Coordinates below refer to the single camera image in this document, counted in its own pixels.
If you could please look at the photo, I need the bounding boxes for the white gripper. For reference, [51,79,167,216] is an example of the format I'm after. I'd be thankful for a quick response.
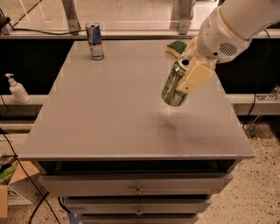
[176,6,251,94]

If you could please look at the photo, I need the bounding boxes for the green soda can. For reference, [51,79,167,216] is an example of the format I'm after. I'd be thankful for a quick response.
[161,62,187,107]

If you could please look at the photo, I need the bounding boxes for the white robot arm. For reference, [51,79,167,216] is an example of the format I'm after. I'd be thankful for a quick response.
[176,0,280,94]

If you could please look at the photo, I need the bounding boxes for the blue silver redbull can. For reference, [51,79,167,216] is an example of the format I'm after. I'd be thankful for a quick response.
[86,22,104,60]

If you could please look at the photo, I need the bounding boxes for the green yellow sponge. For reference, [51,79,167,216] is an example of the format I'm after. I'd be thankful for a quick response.
[166,40,187,59]

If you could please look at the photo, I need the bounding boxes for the grey drawer cabinet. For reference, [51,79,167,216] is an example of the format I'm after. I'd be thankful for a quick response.
[17,38,256,224]

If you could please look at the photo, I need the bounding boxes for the middle grey drawer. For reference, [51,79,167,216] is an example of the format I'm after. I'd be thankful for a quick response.
[65,197,210,215]

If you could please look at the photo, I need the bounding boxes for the grey drawer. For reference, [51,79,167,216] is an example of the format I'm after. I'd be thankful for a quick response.
[39,173,233,197]
[65,197,210,215]
[80,214,199,224]

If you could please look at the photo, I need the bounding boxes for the top grey drawer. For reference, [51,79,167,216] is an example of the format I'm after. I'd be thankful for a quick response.
[39,173,233,197]

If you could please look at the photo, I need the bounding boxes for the bottom grey drawer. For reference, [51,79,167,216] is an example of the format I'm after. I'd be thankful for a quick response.
[80,214,199,224]

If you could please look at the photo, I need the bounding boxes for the white pump bottle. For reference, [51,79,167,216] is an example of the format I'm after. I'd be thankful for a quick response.
[5,73,30,104]

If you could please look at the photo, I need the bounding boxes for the cardboard box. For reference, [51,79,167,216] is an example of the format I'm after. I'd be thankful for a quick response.
[0,161,41,218]

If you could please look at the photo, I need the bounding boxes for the grey metal post right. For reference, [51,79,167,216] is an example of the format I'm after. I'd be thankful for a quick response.
[178,0,193,35]

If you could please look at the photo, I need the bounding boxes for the grey metal post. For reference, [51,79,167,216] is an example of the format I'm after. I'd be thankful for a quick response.
[178,0,193,35]
[61,0,81,35]

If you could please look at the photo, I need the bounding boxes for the grey metal post left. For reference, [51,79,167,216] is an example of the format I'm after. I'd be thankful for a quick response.
[61,0,81,35]

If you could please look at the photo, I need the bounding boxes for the black cable on ledge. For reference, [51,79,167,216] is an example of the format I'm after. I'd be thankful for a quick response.
[11,27,86,36]

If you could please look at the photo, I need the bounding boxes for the black floor cable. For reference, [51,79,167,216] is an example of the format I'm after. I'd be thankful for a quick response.
[0,128,62,224]

